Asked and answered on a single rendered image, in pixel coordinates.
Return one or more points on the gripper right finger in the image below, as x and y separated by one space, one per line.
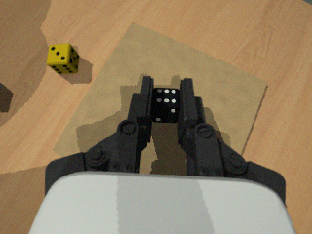
208 154

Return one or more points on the tan square mat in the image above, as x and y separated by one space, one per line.
230 95

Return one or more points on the yellow die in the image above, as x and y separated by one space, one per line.
63 59

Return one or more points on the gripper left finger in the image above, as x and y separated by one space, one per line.
120 152

